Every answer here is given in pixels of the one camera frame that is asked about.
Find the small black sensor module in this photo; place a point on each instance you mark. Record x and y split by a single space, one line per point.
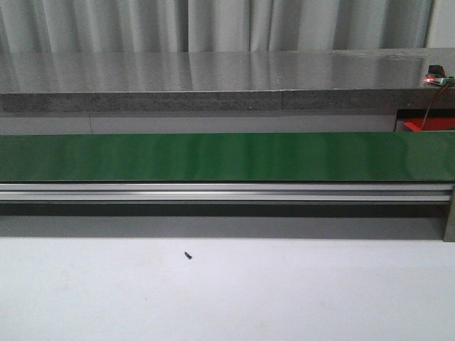
436 71

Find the small green circuit board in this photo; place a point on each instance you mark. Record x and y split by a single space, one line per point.
439 81

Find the grey stone counter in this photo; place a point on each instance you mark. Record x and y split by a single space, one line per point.
388 79

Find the red plastic tray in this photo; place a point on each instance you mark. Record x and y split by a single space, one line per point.
438 124

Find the green conveyor belt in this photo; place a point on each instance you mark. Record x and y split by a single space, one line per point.
332 157

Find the aluminium conveyor frame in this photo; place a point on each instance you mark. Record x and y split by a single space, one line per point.
384 211

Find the white curtain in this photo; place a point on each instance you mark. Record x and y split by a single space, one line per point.
211 26

